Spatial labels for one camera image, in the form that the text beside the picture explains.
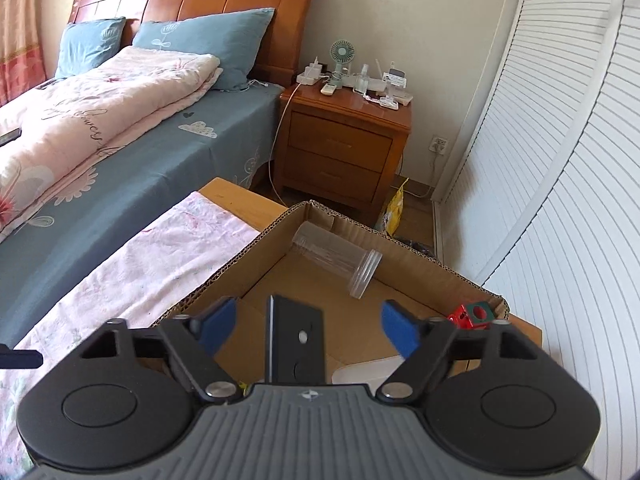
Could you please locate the black rectangular device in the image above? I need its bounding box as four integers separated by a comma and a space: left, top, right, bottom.
265, 295, 326, 386

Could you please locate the white plastic container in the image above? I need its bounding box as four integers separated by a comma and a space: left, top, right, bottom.
332, 356, 404, 392

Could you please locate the floral pink table cloth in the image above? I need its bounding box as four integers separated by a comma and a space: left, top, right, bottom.
1, 192, 258, 479

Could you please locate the empty clear plastic jar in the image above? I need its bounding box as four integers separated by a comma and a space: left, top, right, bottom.
292, 221, 383, 299

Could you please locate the yellow bag on floor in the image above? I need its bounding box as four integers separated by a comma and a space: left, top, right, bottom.
382, 179, 408, 236

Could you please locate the brown cardboard box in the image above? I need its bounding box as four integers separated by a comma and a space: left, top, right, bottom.
164, 200, 509, 384

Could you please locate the white louvered closet door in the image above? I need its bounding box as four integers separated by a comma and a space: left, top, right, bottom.
437, 0, 639, 479

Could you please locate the wooden nightstand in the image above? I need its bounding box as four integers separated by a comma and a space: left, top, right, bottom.
272, 84, 412, 226

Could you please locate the pink floral quilt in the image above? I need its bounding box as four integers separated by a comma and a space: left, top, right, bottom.
1, 47, 222, 237

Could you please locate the white phone stand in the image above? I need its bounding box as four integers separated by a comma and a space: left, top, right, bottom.
369, 62, 413, 110

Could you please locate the clear spray bottle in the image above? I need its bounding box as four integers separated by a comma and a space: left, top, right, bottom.
352, 63, 369, 96

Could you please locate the white power strip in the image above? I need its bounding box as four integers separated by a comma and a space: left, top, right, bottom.
296, 58, 331, 86

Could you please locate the orange striped curtain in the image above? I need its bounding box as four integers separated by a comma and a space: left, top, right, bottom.
0, 0, 46, 105

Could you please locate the small green desk fan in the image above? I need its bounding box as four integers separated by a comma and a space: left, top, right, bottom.
330, 39, 355, 88

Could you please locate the blue pillow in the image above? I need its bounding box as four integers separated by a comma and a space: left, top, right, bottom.
132, 8, 274, 91
54, 18, 126, 79

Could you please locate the white charging cable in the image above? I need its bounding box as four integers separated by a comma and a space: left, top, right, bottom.
266, 81, 305, 208

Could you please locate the white wall socket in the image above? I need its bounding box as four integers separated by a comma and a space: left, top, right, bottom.
430, 136, 448, 156

